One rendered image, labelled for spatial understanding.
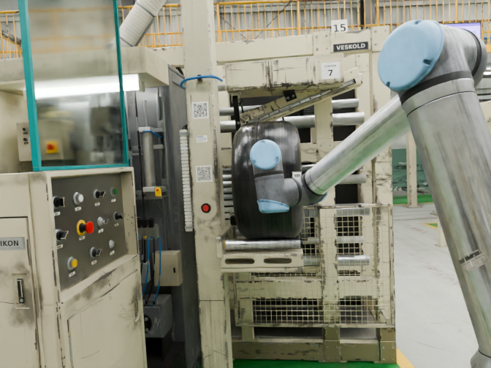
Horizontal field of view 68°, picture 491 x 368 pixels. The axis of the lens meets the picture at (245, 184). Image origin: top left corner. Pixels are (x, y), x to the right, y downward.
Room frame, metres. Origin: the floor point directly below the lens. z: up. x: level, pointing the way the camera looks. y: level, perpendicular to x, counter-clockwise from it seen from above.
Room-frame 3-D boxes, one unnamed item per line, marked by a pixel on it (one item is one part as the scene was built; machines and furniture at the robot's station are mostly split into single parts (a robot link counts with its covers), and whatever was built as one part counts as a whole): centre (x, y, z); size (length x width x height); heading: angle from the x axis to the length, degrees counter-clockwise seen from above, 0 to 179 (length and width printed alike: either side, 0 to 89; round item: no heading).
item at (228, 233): (1.74, 0.10, 0.90); 0.40 x 0.03 x 0.10; 173
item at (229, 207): (2.12, 0.10, 1.05); 0.20 x 0.15 x 0.30; 83
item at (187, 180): (1.71, 0.27, 1.19); 0.05 x 0.04 x 0.48; 173
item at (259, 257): (1.58, -0.06, 0.84); 0.36 x 0.09 x 0.06; 83
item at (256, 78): (1.99, -0.24, 1.71); 0.61 x 0.25 x 0.15; 83
